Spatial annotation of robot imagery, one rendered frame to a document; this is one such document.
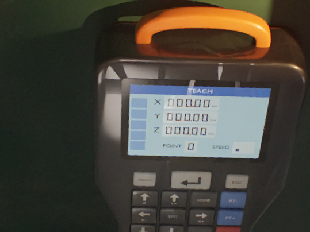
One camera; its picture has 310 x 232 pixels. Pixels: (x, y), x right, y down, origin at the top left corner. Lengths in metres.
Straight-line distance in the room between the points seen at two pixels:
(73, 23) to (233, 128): 0.08
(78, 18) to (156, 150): 0.07
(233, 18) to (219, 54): 0.02
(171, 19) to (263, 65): 0.04
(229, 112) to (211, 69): 0.03
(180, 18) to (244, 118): 0.06
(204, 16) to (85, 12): 0.05
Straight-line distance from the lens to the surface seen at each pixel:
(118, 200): 0.43
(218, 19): 0.36
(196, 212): 0.43
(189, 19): 0.36
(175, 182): 0.42
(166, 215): 0.44
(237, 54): 0.37
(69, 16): 0.38
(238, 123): 0.39
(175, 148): 0.40
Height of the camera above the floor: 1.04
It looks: 44 degrees down
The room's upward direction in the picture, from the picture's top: 180 degrees clockwise
